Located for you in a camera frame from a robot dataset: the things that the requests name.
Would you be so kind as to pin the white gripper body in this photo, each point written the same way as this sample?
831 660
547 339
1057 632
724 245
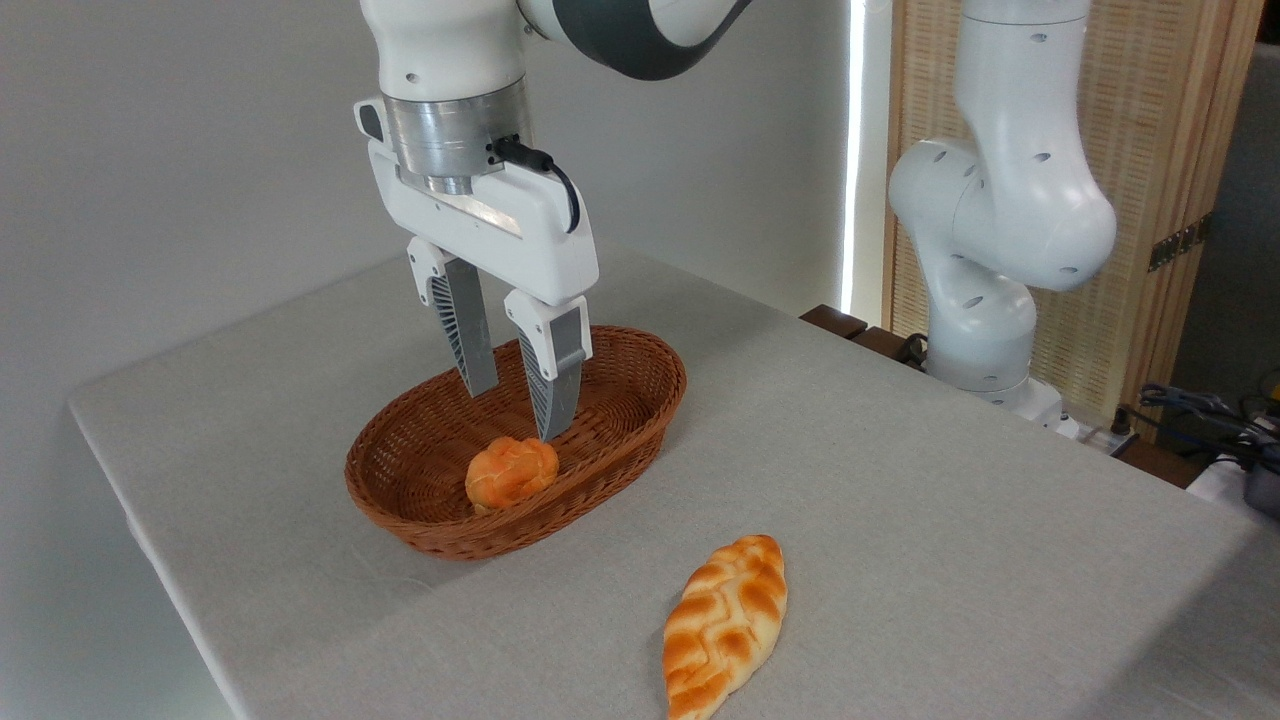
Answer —
520 235

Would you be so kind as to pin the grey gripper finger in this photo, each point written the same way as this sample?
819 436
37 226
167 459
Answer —
560 385
472 340

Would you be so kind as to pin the long braided bread loaf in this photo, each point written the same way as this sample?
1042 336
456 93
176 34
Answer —
725 630

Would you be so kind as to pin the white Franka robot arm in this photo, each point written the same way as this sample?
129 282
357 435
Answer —
1010 200

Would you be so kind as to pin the brown oval wicker basket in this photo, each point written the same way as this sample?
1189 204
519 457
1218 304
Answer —
625 400

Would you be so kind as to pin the round orange bread roll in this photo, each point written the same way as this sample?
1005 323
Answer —
510 475

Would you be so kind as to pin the white vertical light strip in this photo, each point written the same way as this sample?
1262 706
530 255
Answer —
853 150

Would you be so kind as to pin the grey tablecloth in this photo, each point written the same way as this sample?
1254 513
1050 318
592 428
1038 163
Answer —
900 550

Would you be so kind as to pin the white power strip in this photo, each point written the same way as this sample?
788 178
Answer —
1105 438

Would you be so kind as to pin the metal screen hinge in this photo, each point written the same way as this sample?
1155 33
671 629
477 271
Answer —
1180 243

